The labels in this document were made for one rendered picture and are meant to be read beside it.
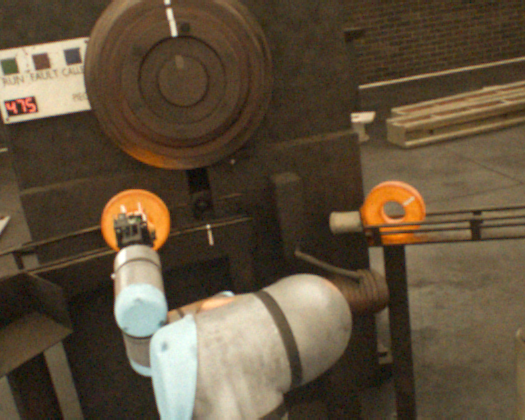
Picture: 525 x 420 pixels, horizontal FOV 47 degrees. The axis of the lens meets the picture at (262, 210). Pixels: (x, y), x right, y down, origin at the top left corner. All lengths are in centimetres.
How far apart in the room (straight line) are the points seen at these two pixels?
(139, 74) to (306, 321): 94
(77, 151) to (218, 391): 121
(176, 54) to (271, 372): 97
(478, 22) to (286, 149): 721
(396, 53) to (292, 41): 660
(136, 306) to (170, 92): 57
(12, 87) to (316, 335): 124
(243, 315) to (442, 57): 804
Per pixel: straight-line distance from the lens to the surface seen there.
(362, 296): 164
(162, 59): 148
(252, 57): 156
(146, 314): 112
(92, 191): 171
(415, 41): 841
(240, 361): 63
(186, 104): 147
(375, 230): 160
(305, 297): 68
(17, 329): 161
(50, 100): 171
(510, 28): 905
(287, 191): 165
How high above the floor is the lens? 127
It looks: 19 degrees down
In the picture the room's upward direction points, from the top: 9 degrees counter-clockwise
